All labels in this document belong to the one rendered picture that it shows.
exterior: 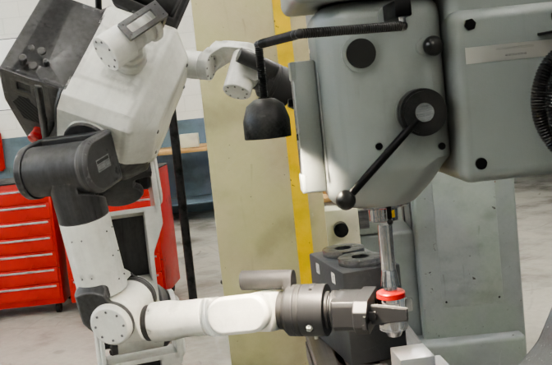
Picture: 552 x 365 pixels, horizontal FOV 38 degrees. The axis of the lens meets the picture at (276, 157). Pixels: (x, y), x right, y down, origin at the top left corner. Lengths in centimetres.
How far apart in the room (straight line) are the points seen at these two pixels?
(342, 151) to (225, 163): 182
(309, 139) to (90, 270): 46
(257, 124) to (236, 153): 183
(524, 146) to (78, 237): 75
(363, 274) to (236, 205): 151
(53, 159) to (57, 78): 16
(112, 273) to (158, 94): 34
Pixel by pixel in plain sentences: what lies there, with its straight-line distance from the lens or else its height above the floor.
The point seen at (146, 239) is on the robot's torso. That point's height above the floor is 120.
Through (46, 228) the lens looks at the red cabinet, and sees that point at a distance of 609.
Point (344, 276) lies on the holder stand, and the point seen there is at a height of 114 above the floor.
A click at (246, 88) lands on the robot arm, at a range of 178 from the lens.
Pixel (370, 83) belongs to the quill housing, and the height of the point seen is 150.
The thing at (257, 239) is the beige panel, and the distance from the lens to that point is 305.
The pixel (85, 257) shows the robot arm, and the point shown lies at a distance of 143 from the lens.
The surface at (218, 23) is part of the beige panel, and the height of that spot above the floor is 177.
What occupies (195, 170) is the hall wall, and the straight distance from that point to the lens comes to 1032.
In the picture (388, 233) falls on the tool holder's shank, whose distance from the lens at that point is 131.
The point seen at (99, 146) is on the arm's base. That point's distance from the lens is 141.
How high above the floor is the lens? 152
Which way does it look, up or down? 5 degrees down
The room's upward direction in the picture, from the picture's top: 6 degrees counter-clockwise
